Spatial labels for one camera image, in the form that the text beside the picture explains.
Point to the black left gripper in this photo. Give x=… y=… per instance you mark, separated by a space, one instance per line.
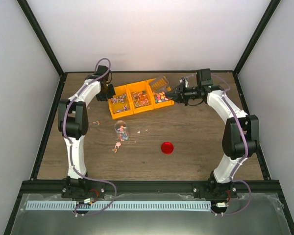
x=111 y=93

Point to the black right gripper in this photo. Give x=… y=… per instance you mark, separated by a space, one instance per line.
x=180 y=97

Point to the brown slotted plastic scoop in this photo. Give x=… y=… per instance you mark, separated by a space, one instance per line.
x=159 y=84

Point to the clear plastic jar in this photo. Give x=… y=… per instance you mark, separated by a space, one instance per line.
x=121 y=130

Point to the red jar lid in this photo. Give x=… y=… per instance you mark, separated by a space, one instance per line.
x=167 y=147

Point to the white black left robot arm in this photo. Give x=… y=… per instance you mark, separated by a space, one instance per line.
x=73 y=118

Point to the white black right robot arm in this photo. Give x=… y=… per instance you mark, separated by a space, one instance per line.
x=241 y=133

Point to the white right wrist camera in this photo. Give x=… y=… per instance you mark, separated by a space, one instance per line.
x=184 y=80

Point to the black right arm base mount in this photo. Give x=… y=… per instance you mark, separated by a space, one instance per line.
x=209 y=190

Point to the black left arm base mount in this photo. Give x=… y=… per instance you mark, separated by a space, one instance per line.
x=78 y=189

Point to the light blue slotted cable duct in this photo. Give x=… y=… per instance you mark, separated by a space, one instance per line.
x=196 y=206

